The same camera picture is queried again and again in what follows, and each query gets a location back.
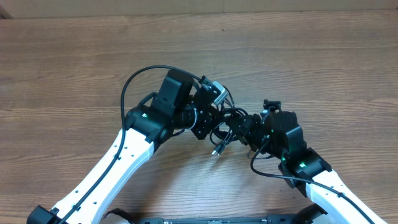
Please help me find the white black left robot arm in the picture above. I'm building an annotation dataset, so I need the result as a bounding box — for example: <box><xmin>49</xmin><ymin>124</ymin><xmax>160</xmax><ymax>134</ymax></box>
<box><xmin>27</xmin><ymin>66</ymin><xmax>228</xmax><ymax>223</ymax></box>

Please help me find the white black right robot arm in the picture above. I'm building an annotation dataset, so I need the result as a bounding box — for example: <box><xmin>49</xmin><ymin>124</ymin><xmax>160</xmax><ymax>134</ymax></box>
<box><xmin>225</xmin><ymin>109</ymin><xmax>383</xmax><ymax>223</ymax></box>

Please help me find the smooth black usb cable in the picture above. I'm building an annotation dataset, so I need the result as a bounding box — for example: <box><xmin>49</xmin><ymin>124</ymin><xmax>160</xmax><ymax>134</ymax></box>
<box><xmin>208</xmin><ymin>85</ymin><xmax>249</xmax><ymax>156</ymax></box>

